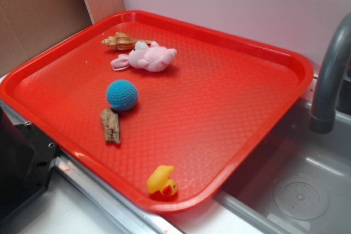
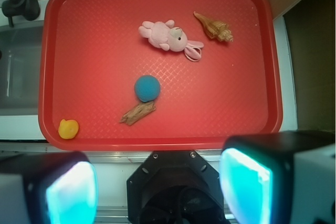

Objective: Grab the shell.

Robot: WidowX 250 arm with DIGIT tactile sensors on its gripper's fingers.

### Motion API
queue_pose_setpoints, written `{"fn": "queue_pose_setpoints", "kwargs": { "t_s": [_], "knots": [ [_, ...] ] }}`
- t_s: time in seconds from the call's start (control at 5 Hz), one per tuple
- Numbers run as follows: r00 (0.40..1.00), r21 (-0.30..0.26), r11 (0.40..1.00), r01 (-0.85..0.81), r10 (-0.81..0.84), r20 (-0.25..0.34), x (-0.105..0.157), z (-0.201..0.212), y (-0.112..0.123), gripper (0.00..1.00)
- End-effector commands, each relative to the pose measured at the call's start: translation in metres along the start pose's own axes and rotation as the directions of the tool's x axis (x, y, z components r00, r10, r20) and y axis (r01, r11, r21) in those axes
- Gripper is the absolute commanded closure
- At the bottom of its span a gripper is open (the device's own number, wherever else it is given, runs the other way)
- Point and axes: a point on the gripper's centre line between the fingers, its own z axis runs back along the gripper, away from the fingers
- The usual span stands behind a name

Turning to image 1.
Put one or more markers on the brown striped conch shell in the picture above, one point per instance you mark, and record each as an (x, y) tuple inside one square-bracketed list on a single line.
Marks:
[(121, 41)]

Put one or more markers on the red plastic tray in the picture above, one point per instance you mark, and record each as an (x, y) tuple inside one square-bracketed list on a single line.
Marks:
[(204, 114)]

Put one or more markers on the pink plush bunny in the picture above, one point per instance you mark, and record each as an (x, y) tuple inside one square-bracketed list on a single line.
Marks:
[(152, 58)]

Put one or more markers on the blue crocheted ball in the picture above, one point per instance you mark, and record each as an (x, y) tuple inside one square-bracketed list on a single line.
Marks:
[(122, 95)]

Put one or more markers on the small driftwood piece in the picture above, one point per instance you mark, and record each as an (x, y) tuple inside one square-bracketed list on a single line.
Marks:
[(111, 125)]

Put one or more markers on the yellow rubber duck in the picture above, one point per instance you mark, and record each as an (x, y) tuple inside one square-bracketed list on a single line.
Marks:
[(160, 181)]

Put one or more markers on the grey plastic sink basin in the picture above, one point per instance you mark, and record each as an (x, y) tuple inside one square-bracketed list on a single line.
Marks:
[(295, 180)]

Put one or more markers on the grey toy faucet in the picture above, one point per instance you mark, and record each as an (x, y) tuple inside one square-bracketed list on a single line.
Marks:
[(332, 91)]

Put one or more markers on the brown cardboard panel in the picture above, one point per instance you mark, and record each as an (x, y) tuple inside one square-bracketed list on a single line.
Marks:
[(29, 27)]

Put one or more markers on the silver metal rail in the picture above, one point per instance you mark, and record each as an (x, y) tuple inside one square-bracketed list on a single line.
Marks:
[(76, 201)]

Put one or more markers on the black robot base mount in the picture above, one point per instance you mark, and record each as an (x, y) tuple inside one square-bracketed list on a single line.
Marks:
[(27, 159)]

